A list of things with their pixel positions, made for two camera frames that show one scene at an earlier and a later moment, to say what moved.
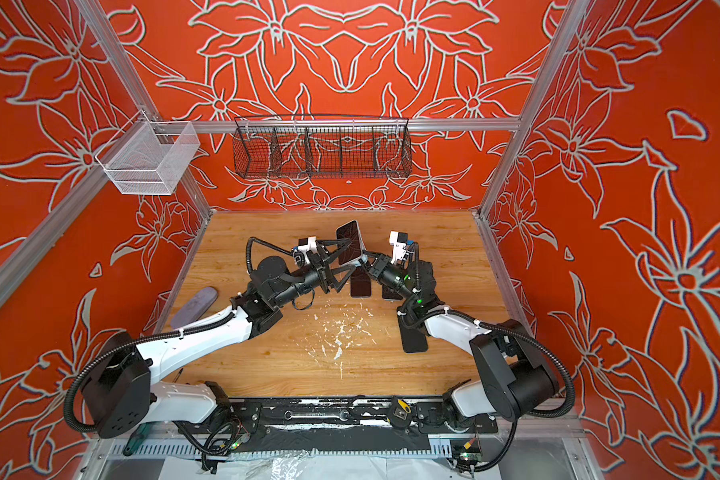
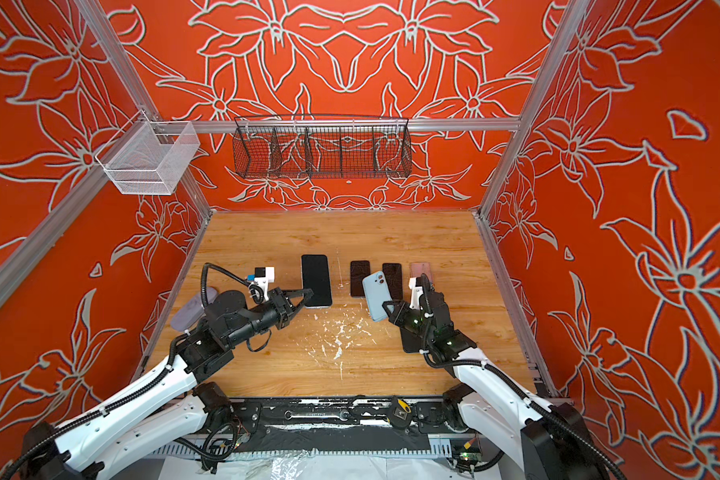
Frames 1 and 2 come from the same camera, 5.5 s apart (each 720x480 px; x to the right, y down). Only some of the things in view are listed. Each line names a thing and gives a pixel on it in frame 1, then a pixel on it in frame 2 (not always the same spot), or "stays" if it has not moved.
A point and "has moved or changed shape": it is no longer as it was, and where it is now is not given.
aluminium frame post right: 539,93 stays
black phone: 350,230 has moved or changed shape
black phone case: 413,330 stays
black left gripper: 321,268 to 283,305
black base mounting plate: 337,416 stays
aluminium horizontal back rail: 335,125 stays
